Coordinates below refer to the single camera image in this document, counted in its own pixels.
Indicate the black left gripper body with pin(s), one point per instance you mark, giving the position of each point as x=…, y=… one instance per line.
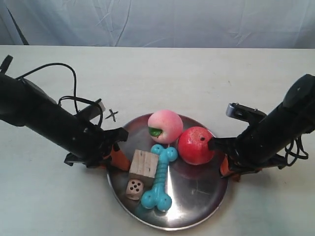
x=89, y=147

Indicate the pink toy peach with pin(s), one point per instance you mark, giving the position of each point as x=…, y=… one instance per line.
x=165, y=126

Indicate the large round metal plate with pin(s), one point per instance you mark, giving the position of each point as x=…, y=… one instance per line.
x=196, y=192

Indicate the grey fabric backdrop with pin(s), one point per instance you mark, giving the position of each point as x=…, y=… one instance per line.
x=159, y=23

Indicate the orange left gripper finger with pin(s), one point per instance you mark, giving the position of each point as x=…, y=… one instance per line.
x=105, y=162
x=119, y=160

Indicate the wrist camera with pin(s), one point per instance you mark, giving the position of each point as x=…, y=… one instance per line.
x=244, y=113
x=91, y=111

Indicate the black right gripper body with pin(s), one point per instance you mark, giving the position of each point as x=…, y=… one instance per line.
x=237, y=163

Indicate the light wooden block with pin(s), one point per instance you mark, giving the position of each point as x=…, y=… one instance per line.
x=143, y=167

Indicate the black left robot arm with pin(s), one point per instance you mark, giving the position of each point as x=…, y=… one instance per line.
x=22, y=103

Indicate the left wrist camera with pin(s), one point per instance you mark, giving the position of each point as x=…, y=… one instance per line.
x=91, y=111

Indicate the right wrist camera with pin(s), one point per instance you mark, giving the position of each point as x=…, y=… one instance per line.
x=244, y=113

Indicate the wooden die with dots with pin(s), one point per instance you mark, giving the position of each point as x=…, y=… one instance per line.
x=134, y=189

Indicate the red toy apple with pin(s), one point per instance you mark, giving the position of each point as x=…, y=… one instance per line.
x=193, y=146

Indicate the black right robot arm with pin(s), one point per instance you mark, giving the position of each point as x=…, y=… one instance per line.
x=270, y=140

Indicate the blue rubber bone toy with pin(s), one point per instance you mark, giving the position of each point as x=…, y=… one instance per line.
x=157, y=197

